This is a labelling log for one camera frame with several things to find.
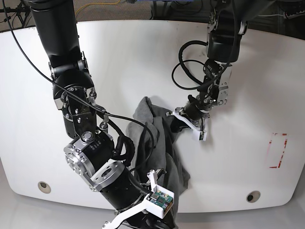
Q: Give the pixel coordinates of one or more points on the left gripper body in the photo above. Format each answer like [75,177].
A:
[191,117]

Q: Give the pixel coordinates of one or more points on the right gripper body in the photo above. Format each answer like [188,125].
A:
[138,208]

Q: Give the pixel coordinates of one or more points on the grey T-shirt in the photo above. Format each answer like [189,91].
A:
[156,150]

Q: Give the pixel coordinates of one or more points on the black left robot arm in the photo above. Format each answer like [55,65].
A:
[227,24]

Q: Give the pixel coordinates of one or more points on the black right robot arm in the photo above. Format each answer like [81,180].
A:
[100,153]

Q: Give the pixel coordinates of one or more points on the red tape marker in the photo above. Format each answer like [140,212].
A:
[276,150]

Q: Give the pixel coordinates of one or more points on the right table grommet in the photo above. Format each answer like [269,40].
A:
[253,196]

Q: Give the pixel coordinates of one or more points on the table grommet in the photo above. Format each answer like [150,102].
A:
[44,187]
[253,196]

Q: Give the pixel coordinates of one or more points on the left table grommet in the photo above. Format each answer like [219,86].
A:
[44,187]

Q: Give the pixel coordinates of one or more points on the white power strip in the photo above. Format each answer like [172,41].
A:
[293,13]

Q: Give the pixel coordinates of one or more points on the black tripod stand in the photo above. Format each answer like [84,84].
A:
[19,16]

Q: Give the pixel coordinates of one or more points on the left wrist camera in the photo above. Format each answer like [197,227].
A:
[199,135]

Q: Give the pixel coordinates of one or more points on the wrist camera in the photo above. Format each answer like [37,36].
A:
[199,135]
[159,202]

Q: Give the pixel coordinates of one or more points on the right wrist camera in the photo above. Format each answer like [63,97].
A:
[159,202]

